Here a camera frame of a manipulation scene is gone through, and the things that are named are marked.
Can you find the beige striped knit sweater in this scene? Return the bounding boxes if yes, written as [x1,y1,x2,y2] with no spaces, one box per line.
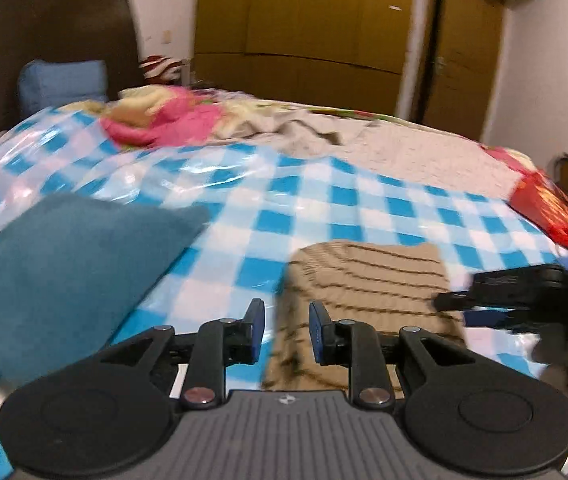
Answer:
[262,240,466,390]

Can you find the red printed tote bag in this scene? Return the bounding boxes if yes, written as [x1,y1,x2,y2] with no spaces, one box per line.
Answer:
[508,171,568,250]

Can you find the teal folded sweater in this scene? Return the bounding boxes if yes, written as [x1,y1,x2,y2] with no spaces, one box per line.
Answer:
[0,194,209,387]

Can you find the white floral bed sheet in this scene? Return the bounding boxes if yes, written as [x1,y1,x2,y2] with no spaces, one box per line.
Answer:
[210,90,521,200]

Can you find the beige crumpled garment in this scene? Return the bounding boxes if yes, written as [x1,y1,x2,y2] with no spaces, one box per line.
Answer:
[207,100,369,158]

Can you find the pink floral quilt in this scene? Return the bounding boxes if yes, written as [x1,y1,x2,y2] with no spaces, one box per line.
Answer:
[62,84,223,148]

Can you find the brown wooden door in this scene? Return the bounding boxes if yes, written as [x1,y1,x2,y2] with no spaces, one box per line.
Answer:
[412,0,505,141]

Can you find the red white striped cloth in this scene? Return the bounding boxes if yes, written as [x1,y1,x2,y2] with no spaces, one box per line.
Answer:
[140,54,185,84]

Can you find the brown wooden wardrobe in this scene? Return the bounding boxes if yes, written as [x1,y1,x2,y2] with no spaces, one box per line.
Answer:
[193,0,412,114]

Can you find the blue pillow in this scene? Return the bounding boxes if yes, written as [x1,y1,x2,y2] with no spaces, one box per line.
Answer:
[17,60,107,118]

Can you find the dark wooden headboard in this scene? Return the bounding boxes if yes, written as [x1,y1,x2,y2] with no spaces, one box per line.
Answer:
[0,0,144,131]

